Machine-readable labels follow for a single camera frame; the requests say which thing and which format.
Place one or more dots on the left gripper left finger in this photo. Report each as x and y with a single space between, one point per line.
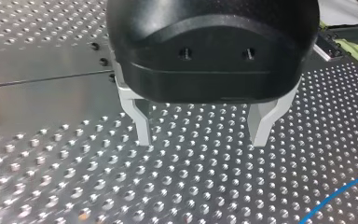
142 124

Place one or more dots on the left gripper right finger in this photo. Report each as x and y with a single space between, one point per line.
262 124

